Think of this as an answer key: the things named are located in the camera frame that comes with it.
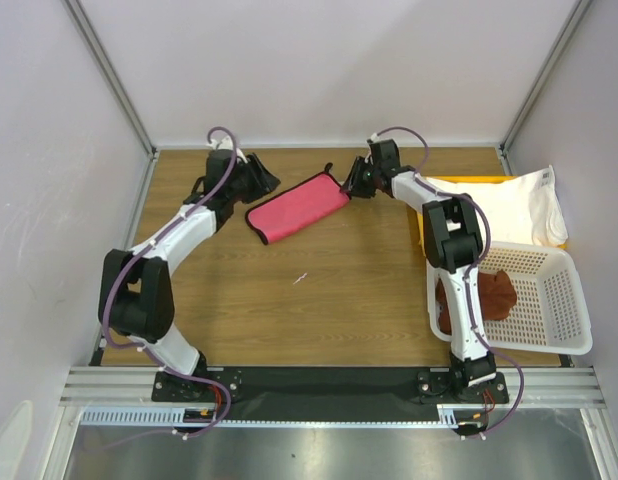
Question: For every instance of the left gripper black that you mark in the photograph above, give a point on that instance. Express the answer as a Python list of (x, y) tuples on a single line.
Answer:
[(263, 181)]

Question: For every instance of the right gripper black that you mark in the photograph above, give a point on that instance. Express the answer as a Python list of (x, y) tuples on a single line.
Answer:
[(361, 175)]

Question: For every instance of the pink cloth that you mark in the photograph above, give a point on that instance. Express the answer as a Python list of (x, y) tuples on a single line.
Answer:
[(297, 207)]

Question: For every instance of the white towel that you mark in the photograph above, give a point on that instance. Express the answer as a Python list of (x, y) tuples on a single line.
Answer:
[(516, 210)]

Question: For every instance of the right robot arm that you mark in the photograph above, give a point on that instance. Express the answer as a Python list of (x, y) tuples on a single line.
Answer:
[(454, 243)]

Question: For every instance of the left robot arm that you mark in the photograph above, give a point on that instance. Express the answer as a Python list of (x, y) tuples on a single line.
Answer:
[(136, 305)]

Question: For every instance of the brown cloth in basket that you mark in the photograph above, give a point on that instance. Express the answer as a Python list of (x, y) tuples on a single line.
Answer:
[(497, 297)]

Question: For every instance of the white towel label tag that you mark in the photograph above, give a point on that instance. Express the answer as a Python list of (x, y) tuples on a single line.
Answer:
[(546, 178)]

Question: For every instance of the white perforated plastic basket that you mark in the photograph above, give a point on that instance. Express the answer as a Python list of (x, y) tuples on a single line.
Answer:
[(550, 315)]

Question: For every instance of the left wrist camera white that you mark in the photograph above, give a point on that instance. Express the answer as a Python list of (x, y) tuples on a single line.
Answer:
[(227, 144)]

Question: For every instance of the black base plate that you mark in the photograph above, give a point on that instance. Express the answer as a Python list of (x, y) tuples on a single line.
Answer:
[(348, 394)]

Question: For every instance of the aluminium frame post left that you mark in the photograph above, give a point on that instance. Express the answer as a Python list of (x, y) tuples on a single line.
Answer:
[(96, 48)]

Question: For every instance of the aluminium frame post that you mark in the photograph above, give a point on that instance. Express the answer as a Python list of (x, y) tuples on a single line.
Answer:
[(96, 48), (557, 50)]

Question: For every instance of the aluminium frame post right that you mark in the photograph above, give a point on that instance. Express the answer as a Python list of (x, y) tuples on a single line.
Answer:
[(557, 50)]

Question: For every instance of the aluminium front rail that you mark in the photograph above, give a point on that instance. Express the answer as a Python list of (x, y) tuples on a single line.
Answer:
[(544, 387)]

